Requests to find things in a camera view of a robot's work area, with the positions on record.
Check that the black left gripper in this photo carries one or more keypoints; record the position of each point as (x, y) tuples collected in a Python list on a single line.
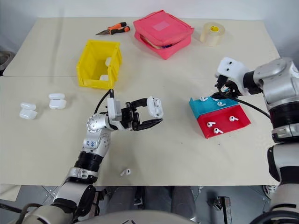
[(129, 116)]

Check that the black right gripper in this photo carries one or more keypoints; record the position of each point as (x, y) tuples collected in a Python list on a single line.
[(230, 87)]

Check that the white earbud case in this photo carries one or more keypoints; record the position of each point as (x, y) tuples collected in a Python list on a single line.
[(154, 109), (28, 112), (57, 101)]

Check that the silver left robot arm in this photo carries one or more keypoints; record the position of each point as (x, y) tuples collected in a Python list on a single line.
[(91, 151)]

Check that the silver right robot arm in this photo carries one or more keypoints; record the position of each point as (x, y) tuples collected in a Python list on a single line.
[(280, 98)]

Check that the small white plastic part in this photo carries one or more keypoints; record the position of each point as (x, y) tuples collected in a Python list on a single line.
[(104, 77), (108, 61)]

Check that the yellow plastic bin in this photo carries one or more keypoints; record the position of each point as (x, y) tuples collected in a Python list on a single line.
[(94, 65)]

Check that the red plastic tray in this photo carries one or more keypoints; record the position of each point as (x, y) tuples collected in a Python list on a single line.
[(224, 123)]

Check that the clear adhesive tape roll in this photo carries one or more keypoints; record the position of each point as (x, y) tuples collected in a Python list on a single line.
[(212, 35)]

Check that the pink fabric zip pouch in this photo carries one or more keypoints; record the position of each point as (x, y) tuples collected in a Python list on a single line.
[(163, 32)]

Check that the beige robot torso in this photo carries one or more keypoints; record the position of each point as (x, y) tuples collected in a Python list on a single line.
[(140, 218)]

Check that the white red sneaker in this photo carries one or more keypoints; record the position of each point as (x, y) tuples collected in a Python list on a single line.
[(269, 191)]

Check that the grey round metal object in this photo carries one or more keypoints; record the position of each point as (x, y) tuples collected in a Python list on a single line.
[(5, 61)]

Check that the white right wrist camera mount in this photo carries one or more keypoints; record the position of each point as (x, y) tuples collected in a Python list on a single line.
[(231, 68)]

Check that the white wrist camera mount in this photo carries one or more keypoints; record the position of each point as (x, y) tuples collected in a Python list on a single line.
[(114, 109), (231, 68)]

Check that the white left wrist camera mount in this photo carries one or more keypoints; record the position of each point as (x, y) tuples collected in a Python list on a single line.
[(114, 109)]

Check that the rusty metal table bracket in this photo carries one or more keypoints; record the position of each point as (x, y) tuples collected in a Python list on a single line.
[(100, 197)]

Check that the dark metal table post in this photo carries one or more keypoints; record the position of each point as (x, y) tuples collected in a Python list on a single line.
[(224, 208)]

